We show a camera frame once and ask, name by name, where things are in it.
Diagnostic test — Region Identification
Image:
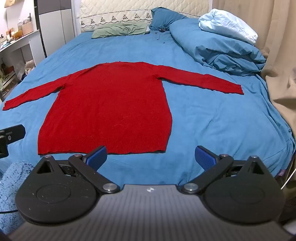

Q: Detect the beige bag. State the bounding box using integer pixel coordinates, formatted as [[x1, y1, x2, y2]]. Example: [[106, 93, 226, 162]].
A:
[[24, 59, 36, 75]]

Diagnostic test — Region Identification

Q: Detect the white shelf desk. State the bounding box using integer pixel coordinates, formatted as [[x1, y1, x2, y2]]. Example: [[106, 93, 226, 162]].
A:
[[0, 29, 40, 102]]

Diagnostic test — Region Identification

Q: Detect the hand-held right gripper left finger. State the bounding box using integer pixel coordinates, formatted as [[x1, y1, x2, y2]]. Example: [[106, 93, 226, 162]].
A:
[[34, 146, 121, 194]]

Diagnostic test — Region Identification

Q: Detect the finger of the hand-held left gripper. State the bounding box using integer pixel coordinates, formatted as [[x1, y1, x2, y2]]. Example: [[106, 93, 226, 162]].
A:
[[0, 124, 26, 158]]

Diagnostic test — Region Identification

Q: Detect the light blue pillow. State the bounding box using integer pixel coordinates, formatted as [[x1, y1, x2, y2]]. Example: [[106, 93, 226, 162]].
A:
[[170, 19, 267, 76]]

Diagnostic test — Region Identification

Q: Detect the fluffy blue cloth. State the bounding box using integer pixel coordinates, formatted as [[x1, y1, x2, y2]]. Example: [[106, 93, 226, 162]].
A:
[[0, 160, 36, 235]]

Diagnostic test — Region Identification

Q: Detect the woven basket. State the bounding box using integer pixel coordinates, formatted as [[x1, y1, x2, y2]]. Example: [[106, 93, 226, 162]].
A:
[[21, 21, 34, 36]]

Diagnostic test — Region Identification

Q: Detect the red knit sweater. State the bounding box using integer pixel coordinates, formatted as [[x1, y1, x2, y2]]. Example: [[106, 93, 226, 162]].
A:
[[2, 61, 245, 155]]

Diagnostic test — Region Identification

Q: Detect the cream quilted blanket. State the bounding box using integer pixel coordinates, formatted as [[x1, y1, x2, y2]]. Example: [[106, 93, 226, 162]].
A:
[[80, 0, 213, 33]]

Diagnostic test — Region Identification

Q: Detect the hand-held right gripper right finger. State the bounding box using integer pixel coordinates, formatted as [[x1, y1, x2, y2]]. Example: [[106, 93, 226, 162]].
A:
[[180, 146, 265, 194]]

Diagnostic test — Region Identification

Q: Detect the dark blue pillow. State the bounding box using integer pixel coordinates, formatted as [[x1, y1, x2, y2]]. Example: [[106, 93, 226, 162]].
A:
[[149, 7, 189, 32]]

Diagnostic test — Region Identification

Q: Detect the white wardrobe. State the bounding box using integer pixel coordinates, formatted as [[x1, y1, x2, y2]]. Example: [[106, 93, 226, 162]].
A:
[[37, 0, 81, 58]]

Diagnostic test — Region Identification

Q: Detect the beige curtain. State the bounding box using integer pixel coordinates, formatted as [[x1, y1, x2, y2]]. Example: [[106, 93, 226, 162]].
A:
[[211, 0, 296, 130]]

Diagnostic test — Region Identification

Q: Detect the green pillow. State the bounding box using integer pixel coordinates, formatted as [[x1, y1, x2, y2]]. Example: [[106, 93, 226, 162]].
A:
[[92, 21, 149, 39]]

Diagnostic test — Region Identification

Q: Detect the white cable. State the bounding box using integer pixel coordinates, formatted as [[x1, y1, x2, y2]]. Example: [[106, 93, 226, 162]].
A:
[[281, 169, 296, 189]]

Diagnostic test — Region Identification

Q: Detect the light blue blanket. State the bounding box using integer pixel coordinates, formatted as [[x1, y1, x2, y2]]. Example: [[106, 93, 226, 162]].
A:
[[198, 9, 258, 44]]

